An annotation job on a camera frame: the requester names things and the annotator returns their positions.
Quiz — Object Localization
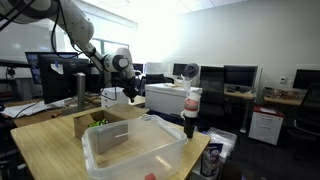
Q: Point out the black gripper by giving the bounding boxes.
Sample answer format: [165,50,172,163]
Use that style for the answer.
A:
[111,78,138,103]

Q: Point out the brown cardboard box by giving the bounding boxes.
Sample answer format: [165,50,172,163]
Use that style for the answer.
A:
[74,104,148,155]

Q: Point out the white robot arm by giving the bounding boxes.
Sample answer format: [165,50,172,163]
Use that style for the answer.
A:
[0,0,137,102]

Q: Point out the white small drawer box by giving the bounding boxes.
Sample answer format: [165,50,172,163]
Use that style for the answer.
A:
[101,87,129,107]

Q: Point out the white storage cabinet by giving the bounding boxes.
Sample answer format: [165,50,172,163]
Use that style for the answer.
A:
[145,83,188,115]

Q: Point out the green toy car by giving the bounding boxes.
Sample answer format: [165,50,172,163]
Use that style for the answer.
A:
[88,119,109,128]

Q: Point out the clear plastic bin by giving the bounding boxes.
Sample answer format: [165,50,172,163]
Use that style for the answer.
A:
[81,115,188,180]

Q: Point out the black computer monitor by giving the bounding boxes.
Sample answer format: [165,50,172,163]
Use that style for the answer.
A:
[25,52,90,104]

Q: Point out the small red block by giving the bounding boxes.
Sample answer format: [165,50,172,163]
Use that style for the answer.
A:
[144,173,156,180]

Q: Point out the snack bag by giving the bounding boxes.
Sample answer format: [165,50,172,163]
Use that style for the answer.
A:
[200,143,223,177]

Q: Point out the white red drawer cabinet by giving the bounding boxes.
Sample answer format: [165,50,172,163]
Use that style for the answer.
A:
[249,105,284,145]

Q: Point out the black white camera stand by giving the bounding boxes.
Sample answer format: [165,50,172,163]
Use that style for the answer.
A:
[180,63,201,138]

